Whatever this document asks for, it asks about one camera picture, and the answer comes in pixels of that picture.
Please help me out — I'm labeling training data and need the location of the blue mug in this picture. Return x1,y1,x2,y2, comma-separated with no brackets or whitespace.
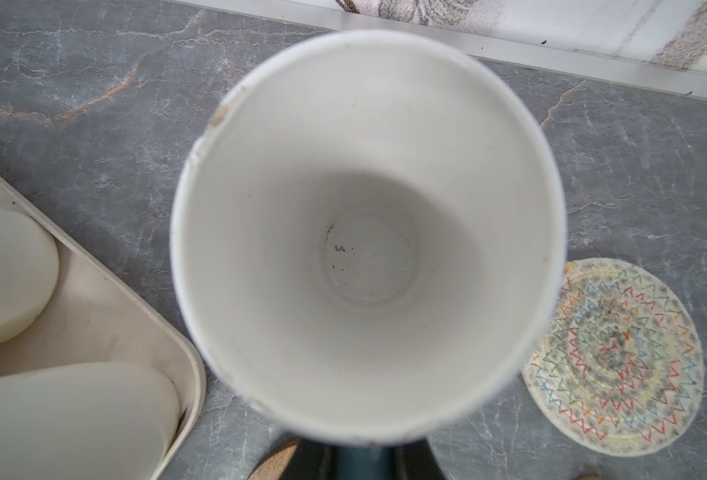
170,30,567,479

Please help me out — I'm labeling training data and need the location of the brown round wooden coaster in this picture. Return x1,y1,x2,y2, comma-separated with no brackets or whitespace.
248,438,301,480

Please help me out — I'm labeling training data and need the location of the beige plastic tray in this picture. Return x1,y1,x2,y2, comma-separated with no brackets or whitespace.
0,176,207,479

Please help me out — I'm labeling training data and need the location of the white braided round coaster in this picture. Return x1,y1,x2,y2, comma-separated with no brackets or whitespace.
521,258,705,457

